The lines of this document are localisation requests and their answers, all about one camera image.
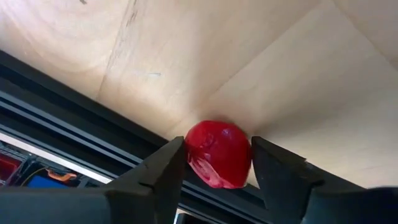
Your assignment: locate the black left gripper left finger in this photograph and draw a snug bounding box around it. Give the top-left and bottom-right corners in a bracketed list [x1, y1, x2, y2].
[104, 136, 187, 224]

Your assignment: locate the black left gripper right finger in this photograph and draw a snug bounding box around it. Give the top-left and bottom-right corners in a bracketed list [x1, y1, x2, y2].
[251, 136, 324, 224]

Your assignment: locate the red bell pepper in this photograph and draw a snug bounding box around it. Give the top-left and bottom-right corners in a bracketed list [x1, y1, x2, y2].
[184, 120, 252, 190]

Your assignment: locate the orange clip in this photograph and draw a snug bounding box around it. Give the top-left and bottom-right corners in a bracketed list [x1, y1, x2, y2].
[46, 169, 78, 183]

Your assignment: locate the blue box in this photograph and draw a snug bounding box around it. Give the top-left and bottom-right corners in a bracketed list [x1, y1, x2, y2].
[26, 174, 71, 189]

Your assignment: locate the red box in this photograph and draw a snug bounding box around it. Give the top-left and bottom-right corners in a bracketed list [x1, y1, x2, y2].
[0, 152, 22, 184]

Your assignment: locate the black aluminium table frame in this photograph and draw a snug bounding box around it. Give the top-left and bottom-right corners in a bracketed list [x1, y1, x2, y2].
[0, 49, 274, 224]

